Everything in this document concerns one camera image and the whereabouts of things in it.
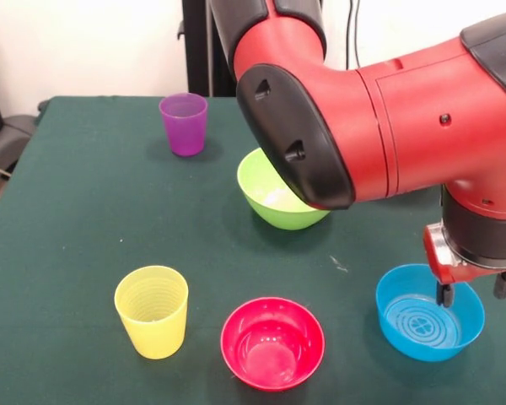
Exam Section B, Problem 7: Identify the red bowl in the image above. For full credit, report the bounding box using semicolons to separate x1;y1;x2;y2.
220;297;326;392

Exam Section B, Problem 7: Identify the blue bowl with ribbed bottom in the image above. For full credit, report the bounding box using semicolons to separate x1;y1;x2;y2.
375;263;486;363

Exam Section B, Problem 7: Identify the large green bowl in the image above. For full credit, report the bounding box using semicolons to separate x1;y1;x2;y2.
236;147;332;231

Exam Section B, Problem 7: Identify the yellow ribbed cup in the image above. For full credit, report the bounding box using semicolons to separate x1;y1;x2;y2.
114;265;190;360

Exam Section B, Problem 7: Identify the dark green tablecloth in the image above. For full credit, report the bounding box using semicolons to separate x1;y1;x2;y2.
0;95;506;405

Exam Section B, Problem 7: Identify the purple cup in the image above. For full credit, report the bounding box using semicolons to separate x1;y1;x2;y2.
159;92;208;157

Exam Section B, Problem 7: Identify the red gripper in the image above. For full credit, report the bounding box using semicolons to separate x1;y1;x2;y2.
423;223;506;308

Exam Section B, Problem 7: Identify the grey chair base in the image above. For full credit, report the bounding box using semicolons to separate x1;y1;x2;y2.
0;113;39;181

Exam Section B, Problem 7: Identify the black hanging cable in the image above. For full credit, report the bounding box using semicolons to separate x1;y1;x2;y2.
344;0;363;71

